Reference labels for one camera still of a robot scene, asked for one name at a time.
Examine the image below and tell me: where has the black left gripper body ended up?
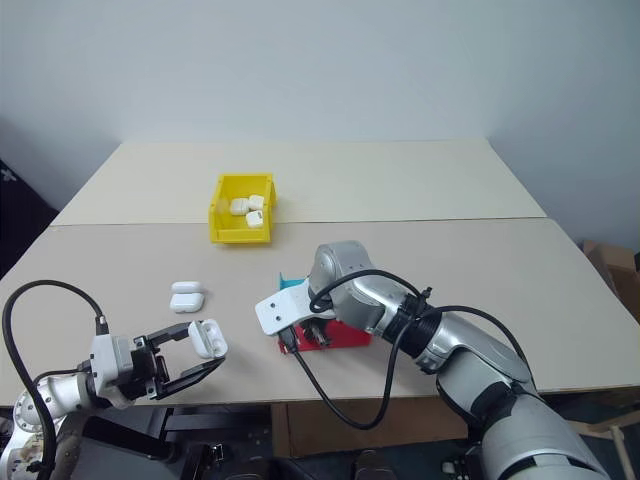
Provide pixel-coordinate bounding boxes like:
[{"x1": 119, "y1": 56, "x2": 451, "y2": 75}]
[{"x1": 121, "y1": 335, "x2": 170, "y2": 402}]

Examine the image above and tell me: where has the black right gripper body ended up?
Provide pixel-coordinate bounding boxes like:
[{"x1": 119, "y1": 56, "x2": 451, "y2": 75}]
[{"x1": 298, "y1": 322, "x2": 335, "y2": 350}]

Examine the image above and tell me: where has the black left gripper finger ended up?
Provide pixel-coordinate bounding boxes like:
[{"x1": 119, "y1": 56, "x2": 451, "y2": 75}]
[
  {"x1": 154, "y1": 356, "x2": 228, "y2": 401},
  {"x1": 145, "y1": 322, "x2": 195, "y2": 348}
]

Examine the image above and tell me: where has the yellow plastic bin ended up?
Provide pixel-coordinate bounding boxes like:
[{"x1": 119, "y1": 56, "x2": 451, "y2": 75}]
[{"x1": 207, "y1": 172, "x2": 279, "y2": 246}]

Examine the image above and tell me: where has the red plastic holder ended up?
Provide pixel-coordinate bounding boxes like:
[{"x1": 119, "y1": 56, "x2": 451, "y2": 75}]
[{"x1": 277, "y1": 319, "x2": 374, "y2": 355}]

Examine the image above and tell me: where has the teal plastic stand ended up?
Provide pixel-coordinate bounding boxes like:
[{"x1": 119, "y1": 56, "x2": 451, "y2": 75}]
[{"x1": 277, "y1": 270, "x2": 311, "y2": 292}]

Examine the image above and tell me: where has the black base under table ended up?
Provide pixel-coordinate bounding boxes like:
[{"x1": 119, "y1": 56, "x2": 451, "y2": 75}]
[{"x1": 74, "y1": 405, "x2": 275, "y2": 480}]

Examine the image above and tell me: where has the brown cardboard panel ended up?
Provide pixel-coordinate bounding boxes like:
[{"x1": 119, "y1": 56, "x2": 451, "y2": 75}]
[{"x1": 271, "y1": 397, "x2": 482, "y2": 459}]

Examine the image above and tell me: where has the black patterned cloth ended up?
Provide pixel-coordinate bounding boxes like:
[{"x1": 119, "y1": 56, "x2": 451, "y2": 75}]
[{"x1": 0, "y1": 158, "x2": 60, "y2": 281}]

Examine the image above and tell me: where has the brown cardboard box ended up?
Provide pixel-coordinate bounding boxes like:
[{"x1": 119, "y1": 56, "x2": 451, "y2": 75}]
[{"x1": 579, "y1": 239, "x2": 640, "y2": 327}]

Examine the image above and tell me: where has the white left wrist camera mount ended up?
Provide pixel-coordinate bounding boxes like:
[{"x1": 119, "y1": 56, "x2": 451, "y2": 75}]
[{"x1": 89, "y1": 333, "x2": 136, "y2": 409}]

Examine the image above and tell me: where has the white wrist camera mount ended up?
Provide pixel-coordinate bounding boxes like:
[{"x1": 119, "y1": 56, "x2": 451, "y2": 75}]
[
  {"x1": 254, "y1": 280, "x2": 337, "y2": 337},
  {"x1": 89, "y1": 333, "x2": 136, "y2": 409}
]

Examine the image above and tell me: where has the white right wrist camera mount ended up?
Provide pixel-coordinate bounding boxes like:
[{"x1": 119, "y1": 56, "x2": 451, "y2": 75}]
[{"x1": 254, "y1": 280, "x2": 337, "y2": 337}]

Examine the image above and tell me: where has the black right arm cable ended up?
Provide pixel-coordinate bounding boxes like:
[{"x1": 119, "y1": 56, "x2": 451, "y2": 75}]
[{"x1": 278, "y1": 269, "x2": 540, "y2": 431}]

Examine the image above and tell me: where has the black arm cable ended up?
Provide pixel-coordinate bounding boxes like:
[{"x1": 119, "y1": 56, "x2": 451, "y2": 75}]
[
  {"x1": 278, "y1": 269, "x2": 540, "y2": 431},
  {"x1": 1, "y1": 279, "x2": 110, "y2": 480}
]

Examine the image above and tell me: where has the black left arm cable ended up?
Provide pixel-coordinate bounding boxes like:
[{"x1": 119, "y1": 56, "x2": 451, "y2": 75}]
[{"x1": 1, "y1": 279, "x2": 110, "y2": 480}]

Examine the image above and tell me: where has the light wooden frame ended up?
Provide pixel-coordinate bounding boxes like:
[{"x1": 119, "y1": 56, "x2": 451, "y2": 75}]
[{"x1": 569, "y1": 399, "x2": 640, "y2": 480}]

